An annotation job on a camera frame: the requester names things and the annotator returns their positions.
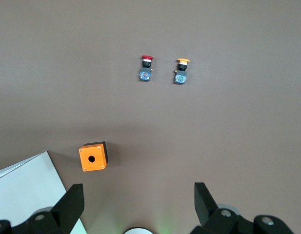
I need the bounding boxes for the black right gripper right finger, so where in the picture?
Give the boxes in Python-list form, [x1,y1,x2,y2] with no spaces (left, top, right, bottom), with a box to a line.
[190,182,295,234]

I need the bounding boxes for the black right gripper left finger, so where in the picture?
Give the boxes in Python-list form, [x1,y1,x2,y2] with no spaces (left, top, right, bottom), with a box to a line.
[0,183,85,234]

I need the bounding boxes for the white drawer cabinet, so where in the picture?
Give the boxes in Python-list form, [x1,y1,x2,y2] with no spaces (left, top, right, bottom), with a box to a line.
[0,151,87,234]

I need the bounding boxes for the yellow mushroom push button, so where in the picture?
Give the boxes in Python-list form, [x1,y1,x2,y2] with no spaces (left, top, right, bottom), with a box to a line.
[174,58,191,85]

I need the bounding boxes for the red mushroom push button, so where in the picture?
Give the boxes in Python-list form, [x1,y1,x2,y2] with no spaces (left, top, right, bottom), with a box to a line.
[138,54,155,82]

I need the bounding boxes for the orange button enclosure box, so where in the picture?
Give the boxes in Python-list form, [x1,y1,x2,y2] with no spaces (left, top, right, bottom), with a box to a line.
[79,141,109,173]

